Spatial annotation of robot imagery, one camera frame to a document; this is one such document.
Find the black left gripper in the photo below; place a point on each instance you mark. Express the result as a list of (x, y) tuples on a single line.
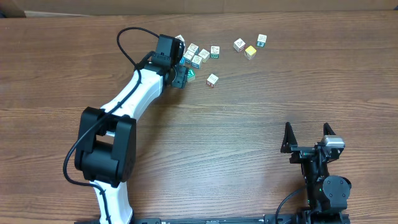
[(180, 77)]

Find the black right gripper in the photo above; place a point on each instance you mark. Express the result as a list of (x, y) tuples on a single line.
[(301, 153)]

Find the blue letter wooden block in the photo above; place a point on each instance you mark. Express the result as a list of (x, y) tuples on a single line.
[(182, 61)]

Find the sailboat picture wooden block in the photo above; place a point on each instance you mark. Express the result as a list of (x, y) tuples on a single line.
[(188, 56)]

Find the green letter wooden block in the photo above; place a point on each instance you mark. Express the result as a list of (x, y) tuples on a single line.
[(191, 75)]

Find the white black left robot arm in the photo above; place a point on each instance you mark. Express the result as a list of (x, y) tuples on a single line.
[(105, 151)]

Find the red picture far-left block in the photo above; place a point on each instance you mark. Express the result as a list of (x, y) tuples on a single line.
[(180, 37)]

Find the top row picture block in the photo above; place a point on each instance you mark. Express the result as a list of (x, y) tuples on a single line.
[(193, 48)]

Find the pretzel picture wooden block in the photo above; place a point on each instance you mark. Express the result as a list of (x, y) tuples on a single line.
[(196, 61)]

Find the turtle picture wooden block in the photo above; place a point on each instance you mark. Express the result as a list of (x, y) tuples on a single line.
[(204, 54)]

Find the green B wooden block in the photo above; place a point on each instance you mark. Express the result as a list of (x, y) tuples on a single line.
[(215, 51)]

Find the red letter wooden block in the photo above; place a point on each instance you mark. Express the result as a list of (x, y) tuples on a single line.
[(212, 80)]

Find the red trim white block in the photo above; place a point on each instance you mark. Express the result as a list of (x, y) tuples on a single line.
[(239, 45)]

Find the yellow wooden block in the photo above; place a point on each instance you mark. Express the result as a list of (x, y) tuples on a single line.
[(250, 52)]

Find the teal trim white block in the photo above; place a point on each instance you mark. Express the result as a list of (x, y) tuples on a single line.
[(261, 40)]

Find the cardboard sheet at back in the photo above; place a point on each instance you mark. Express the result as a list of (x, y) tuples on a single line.
[(41, 8)]

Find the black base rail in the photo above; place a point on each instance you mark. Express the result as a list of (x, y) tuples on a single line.
[(266, 219)]

